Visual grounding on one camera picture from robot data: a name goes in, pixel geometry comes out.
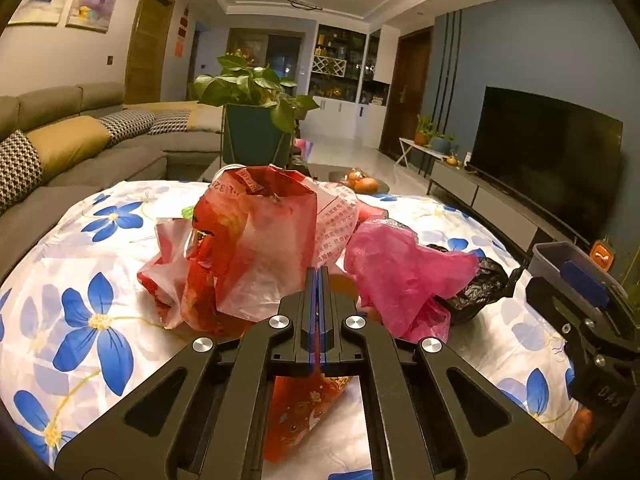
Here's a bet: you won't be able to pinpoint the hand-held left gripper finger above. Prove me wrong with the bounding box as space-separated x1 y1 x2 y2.
54 266 321 480
318 266 576 480

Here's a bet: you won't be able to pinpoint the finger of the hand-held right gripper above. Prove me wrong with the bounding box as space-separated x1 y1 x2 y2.
506 266 602 347
559 259 612 312

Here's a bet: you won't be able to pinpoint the grey trash bin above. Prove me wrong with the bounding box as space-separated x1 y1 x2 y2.
530 241 621 311

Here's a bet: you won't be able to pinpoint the pink plastic bag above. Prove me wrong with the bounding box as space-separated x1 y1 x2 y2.
344 217 481 343

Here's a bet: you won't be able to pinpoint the red gold printed bag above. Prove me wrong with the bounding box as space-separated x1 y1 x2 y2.
264 372 352 463

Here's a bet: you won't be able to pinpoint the red translucent plastic bag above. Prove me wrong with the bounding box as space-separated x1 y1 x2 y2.
137 164 321 333

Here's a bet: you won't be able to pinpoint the person's right hand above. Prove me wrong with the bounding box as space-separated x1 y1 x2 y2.
565 404 598 453

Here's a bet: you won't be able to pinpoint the orange box-shaped clock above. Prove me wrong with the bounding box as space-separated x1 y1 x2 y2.
590 240 616 274

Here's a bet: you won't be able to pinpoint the black plastic bag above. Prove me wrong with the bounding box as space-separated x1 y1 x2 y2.
427 244 512 326

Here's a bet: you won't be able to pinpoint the white bag with red print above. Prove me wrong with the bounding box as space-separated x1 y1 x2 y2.
312 180 362 268

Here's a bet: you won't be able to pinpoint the black flat television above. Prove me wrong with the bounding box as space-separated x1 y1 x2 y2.
470 86 625 250

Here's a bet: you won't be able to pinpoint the dark glass coffee table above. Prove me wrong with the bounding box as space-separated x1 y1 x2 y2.
200 157 392 197

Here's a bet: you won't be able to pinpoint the grey television cabinet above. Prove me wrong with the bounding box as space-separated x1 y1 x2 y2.
427 157 601 263

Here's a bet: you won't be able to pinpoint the white folding side table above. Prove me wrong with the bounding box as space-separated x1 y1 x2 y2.
398 136 451 167

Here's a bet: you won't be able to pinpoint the potted green leafy plant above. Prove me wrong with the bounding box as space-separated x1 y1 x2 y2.
192 54 321 168

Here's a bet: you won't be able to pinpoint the plant in blue pot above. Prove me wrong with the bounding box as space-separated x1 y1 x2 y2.
430 132 457 155

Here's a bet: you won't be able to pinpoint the plant in orange pot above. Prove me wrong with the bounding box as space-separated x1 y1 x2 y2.
414 115 434 146

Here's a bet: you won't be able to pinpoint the white blue floral tablecloth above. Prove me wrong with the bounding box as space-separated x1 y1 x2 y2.
0 177 593 480

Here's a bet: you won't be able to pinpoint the white display cabinet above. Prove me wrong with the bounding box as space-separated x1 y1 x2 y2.
301 24 397 147

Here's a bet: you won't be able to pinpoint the dark wooden door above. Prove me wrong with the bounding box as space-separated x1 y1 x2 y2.
380 26 435 155

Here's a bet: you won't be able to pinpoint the grey sofa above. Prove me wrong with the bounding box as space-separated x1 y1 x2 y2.
0 82 223 286

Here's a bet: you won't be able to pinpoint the small houndstooth cushion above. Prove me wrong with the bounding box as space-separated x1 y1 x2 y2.
97 108 157 149
149 110 193 135

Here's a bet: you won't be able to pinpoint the dark balcony glass door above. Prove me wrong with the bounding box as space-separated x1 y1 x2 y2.
226 28 306 97

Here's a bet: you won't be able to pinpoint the mustard yellow cushion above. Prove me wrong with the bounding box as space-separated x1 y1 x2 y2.
27 116 113 182

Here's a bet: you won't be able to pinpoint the light wooden door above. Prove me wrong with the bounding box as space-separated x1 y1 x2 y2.
124 0 176 106

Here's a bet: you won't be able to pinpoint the large houndstooth cushion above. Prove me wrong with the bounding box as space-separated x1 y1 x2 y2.
0 130 44 213

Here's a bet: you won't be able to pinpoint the red wall decorations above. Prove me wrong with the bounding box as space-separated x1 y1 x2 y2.
175 6 192 58

